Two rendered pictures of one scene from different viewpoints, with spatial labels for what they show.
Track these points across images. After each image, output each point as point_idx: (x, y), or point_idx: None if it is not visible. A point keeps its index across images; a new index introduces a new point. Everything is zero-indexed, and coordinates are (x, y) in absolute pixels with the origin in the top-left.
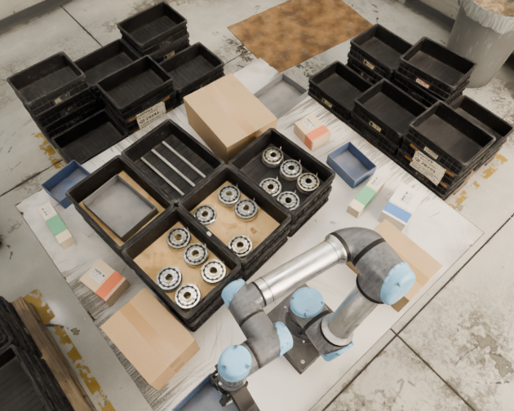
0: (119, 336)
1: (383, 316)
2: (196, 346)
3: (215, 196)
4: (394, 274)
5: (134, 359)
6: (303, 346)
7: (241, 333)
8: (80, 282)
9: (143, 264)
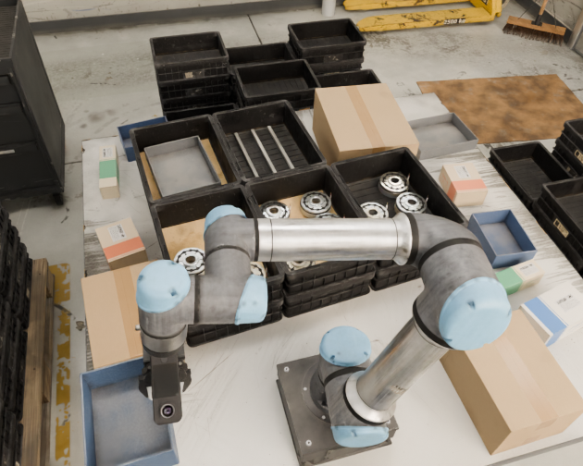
0: (94, 298)
1: (463, 449)
2: None
3: (299, 201)
4: (473, 288)
5: (94, 330)
6: (320, 424)
7: (249, 378)
8: (97, 238)
9: (171, 238)
